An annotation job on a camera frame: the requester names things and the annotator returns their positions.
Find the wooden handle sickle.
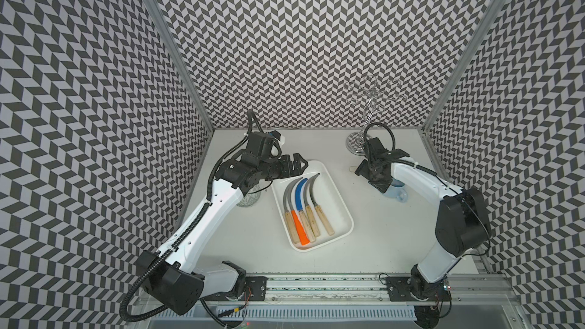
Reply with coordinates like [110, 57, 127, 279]
[309, 173, 335, 236]
[303, 175, 321, 240]

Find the chrome wire stand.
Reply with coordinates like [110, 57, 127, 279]
[344, 75, 404, 156]

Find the white plastic storage box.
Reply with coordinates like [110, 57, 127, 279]
[272, 160, 354, 253]

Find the clear glass cup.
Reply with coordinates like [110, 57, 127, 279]
[237, 191, 261, 208]

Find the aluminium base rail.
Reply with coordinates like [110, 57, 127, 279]
[205, 274, 519, 323]

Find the aluminium corner post right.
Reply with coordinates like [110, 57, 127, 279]
[422, 0, 507, 135]

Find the orange collar sickle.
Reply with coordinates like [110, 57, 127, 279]
[285, 178, 309, 246]

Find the light blue mug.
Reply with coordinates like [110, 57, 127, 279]
[384, 180, 408, 203]

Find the aluminium corner post left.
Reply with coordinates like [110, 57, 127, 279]
[143, 0, 214, 133]

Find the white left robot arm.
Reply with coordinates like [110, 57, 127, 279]
[119, 131, 309, 322]

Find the aluminium corner post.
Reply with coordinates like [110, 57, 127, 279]
[422, 0, 507, 135]
[143, 0, 214, 133]

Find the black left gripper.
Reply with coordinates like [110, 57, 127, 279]
[257, 151, 308, 181]

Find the blue blade sickle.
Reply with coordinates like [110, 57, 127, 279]
[295, 178, 316, 243]

